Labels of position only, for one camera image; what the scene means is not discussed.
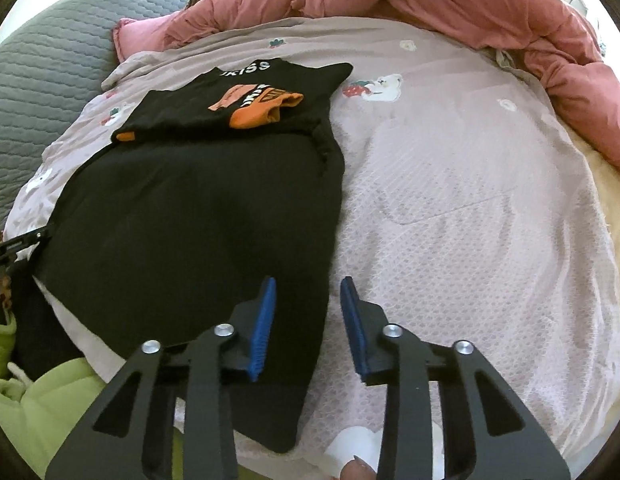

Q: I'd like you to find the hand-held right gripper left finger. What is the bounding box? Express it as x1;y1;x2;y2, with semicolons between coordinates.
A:
45;276;278;480

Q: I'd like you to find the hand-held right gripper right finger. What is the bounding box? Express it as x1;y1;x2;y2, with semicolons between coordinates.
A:
340;276;571;480

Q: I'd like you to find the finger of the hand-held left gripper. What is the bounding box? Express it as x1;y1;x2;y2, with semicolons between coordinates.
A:
0;228;51;267

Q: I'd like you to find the black sweater with orange cuffs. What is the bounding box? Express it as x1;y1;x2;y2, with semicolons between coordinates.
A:
32;58;354;453

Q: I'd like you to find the person's right hand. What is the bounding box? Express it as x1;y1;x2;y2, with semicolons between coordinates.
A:
340;456;378;480

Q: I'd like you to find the floral printed cloth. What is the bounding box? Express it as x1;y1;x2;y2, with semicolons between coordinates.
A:
0;272;17;323

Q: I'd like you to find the dark cloth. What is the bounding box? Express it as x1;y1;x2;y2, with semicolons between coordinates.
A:
10;260;98;381

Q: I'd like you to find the green jacket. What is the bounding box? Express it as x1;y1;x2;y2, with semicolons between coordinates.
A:
0;310;111;478

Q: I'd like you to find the pale pink printed bedsheet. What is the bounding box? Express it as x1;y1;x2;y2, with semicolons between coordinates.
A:
2;17;620;480

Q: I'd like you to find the cream fluffy blanket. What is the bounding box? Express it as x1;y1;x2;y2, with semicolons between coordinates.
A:
575;130;620;311

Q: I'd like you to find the pink quilt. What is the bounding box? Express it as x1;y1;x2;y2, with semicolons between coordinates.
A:
112;0;620;181

